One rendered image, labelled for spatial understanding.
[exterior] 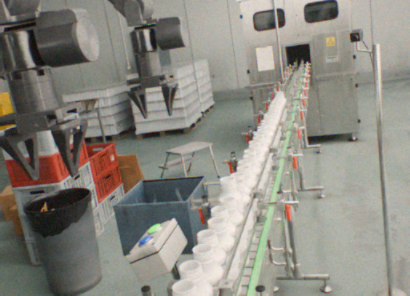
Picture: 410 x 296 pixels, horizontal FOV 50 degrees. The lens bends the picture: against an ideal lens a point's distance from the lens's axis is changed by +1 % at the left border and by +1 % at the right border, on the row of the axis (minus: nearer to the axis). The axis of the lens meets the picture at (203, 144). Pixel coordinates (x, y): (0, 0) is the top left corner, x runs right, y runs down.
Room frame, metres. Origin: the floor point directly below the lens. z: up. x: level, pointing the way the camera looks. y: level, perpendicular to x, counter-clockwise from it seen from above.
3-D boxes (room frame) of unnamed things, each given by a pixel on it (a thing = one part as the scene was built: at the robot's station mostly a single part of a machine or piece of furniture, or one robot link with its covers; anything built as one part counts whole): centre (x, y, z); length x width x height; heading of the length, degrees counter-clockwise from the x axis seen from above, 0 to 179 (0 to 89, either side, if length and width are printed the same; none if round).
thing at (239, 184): (1.06, -0.07, 1.08); 0.06 x 0.06 x 0.17
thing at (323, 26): (6.36, -1.57, 1.05); 1.60 x 1.40 x 2.10; 164
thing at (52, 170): (3.53, 1.26, 0.78); 0.61 x 0.41 x 0.22; 171
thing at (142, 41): (1.04, 0.09, 1.54); 0.07 x 0.06 x 0.07; 76
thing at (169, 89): (1.04, 0.08, 1.41); 0.07 x 0.07 x 0.09; 73
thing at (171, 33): (1.04, 0.06, 1.57); 0.12 x 0.09 x 0.12; 76
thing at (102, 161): (4.23, 1.17, 0.55); 0.61 x 0.41 x 0.22; 167
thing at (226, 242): (0.83, 0.00, 1.08); 0.06 x 0.06 x 0.17
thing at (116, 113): (8.84, 1.88, 0.50); 1.23 x 1.05 x 1.00; 162
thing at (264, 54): (5.73, -0.96, 1.22); 0.23 x 0.03 x 0.32; 74
